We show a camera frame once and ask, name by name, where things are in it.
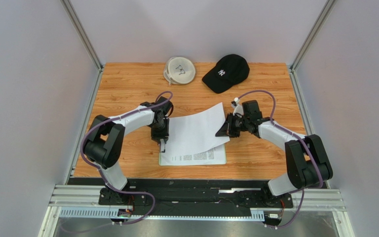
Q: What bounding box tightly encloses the green clipboard folder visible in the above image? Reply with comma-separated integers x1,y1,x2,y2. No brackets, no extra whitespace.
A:
158,144,227,166

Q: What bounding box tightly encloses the printed white document sheet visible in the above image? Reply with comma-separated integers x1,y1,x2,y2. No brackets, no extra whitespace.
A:
160,144,227,165

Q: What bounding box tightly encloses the white paper sheet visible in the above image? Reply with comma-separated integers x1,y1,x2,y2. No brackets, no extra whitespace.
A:
161,102,230,158

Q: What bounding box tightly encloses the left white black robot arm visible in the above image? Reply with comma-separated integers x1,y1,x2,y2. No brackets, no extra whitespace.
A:
80,95,174,195

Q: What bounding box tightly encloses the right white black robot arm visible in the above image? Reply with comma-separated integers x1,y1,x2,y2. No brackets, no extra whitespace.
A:
215,99,333,197

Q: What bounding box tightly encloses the black baseball cap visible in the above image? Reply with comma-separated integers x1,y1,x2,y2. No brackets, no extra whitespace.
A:
202,54,250,94

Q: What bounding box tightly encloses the aluminium frame rail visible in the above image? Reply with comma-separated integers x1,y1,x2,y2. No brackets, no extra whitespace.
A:
39,180,354,237

